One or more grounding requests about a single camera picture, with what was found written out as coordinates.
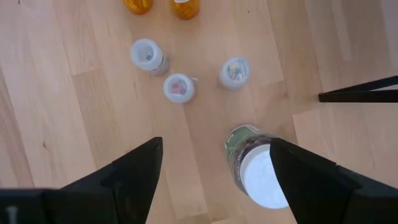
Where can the wooden shelf with black legs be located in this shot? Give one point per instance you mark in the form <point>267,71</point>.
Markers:
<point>357,97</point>

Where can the small clear pill vial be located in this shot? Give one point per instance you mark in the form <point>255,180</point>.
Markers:
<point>234,72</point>
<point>147,55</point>
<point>179,88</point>

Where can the large green-labelled bottle white cap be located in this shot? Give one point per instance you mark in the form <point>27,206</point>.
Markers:
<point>258,180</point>

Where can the orange pill bottle white cap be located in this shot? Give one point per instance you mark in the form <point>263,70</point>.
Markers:
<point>138,5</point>
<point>185,8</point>

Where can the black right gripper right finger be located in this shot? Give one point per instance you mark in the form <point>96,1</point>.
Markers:
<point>320,193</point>

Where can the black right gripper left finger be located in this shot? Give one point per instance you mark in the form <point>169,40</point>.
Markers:
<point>124,193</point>

